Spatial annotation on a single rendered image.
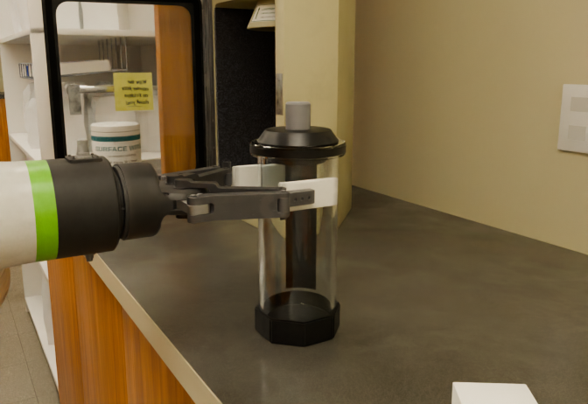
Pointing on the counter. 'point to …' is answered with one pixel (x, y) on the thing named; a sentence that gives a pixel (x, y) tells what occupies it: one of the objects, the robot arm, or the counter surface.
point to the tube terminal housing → (307, 45)
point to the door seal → (127, 0)
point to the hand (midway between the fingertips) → (294, 184)
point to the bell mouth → (263, 16)
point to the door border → (131, 3)
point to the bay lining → (242, 84)
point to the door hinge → (209, 80)
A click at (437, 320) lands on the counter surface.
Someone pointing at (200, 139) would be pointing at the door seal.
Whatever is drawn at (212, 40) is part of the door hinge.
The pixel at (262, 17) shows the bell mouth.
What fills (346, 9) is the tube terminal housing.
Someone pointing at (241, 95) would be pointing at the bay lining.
